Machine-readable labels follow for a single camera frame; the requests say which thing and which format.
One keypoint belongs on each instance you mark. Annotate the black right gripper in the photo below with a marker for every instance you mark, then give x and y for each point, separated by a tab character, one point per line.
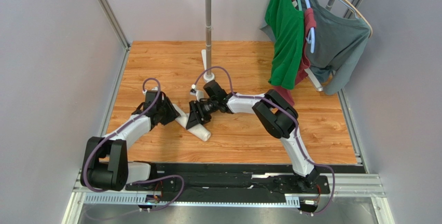
197	110

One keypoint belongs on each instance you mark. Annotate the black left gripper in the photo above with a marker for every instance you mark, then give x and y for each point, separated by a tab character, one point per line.
169	112

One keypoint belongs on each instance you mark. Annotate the white cloth napkin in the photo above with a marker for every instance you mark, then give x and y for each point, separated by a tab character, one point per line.
198	131

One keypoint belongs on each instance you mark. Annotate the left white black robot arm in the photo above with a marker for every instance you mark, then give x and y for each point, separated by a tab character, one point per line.
106	166

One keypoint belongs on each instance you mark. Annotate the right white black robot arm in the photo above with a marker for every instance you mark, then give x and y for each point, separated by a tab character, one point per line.
276	115

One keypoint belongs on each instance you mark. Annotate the white clothes rack stand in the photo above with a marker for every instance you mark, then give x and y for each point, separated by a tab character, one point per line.
206	53

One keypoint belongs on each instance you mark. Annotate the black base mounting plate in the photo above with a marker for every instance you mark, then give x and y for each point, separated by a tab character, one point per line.
229	183

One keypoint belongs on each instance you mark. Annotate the maroon shirt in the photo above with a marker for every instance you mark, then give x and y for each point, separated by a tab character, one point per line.
301	75

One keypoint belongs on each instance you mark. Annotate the green shirt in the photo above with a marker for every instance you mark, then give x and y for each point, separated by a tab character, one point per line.
286	23

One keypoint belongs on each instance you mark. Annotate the light blue clothes hanger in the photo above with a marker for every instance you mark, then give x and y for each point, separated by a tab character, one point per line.
310	26

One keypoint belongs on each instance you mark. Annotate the grey-blue shirt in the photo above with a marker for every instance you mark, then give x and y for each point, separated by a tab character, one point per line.
339	45

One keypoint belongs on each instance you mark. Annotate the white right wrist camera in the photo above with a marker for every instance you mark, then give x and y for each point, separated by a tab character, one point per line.
197	93

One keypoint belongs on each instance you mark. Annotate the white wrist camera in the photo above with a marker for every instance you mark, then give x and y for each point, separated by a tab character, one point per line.
152	89
197	93

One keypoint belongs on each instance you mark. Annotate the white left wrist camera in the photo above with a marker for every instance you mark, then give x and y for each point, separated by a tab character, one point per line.
152	89

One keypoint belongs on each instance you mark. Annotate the aluminium frame post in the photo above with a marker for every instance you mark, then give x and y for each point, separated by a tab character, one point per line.
115	23

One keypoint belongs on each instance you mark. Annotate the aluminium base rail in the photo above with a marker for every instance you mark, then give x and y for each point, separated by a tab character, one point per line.
343	186

